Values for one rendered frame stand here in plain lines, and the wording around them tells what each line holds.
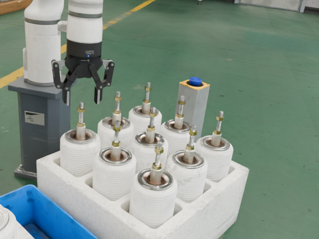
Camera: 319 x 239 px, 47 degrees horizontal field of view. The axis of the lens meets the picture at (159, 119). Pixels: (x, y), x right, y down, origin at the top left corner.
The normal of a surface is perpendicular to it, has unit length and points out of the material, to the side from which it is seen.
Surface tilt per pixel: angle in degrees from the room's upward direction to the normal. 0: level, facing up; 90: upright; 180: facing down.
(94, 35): 91
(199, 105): 90
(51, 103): 93
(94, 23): 82
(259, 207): 0
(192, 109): 90
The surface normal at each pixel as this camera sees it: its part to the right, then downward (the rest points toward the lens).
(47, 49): 0.51, 0.42
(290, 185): 0.11, -0.89
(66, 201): -0.63, 0.27
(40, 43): 0.11, 0.44
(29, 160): -0.20, 0.40
